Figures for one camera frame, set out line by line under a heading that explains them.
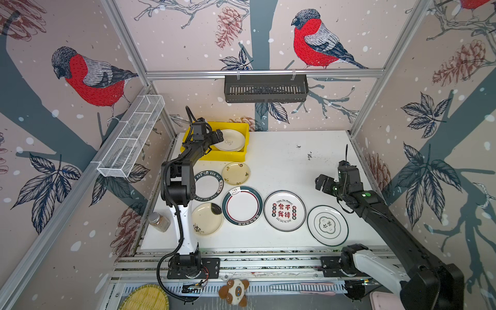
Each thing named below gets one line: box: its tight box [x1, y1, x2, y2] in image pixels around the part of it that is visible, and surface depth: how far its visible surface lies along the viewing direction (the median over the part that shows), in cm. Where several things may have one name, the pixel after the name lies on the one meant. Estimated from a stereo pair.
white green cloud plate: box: [306, 204, 349, 247], surface depth 85 cm
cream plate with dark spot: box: [191, 202, 224, 236], surface depth 87 cm
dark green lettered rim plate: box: [193, 170, 225, 203], surface depth 102 cm
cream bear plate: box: [213, 129, 246, 152], surface depth 116 cm
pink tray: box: [369, 290, 405, 310], surface depth 67 cm
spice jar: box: [147, 211, 172, 233], surface depth 79 cm
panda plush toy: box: [218, 279, 250, 307], surface depth 68 cm
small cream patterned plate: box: [221, 161, 251, 186], surface depth 106 cm
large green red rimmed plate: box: [222, 186, 263, 227], surface depth 92 cm
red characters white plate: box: [263, 189, 307, 233], surface depth 90 cm
